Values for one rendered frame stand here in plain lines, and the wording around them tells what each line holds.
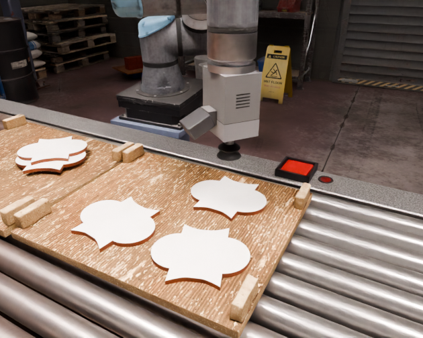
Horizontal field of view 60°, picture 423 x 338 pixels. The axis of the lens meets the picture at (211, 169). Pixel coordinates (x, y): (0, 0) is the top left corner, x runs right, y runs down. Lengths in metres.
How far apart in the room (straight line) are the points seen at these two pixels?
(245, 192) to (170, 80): 0.62
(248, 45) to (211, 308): 0.36
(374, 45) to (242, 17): 4.76
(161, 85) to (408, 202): 0.80
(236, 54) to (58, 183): 0.45
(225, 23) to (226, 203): 0.30
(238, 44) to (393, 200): 0.45
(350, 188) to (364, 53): 4.52
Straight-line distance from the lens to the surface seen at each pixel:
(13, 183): 0.83
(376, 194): 0.81
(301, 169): 0.82
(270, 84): 4.30
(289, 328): 0.51
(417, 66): 5.31
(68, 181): 0.79
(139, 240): 0.58
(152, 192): 0.71
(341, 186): 0.81
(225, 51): 0.55
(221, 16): 0.54
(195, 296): 0.50
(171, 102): 1.15
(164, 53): 1.20
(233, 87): 0.55
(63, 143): 0.91
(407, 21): 5.23
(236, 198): 0.67
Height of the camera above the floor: 1.31
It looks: 28 degrees down
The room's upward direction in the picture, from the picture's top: straight up
